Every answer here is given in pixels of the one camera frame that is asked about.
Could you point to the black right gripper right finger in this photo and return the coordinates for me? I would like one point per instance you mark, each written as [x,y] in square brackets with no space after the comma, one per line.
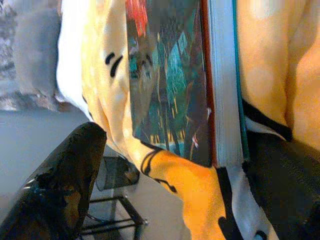
[290,190]

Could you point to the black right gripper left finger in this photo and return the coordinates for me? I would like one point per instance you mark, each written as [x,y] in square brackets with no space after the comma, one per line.
[57,180]

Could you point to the grey pillow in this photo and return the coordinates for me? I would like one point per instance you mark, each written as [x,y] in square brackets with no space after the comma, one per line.
[37,50]

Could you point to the dark illustrated cover book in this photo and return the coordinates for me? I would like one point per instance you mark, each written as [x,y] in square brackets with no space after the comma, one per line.
[170,87]

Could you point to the yellow duck print blanket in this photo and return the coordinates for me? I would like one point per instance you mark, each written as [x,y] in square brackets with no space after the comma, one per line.
[195,195]

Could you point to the white quilted mattress topper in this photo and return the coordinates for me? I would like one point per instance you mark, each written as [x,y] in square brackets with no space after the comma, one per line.
[70,50]

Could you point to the black metal frame rack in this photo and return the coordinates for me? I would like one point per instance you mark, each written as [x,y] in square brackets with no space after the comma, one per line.
[120,175]

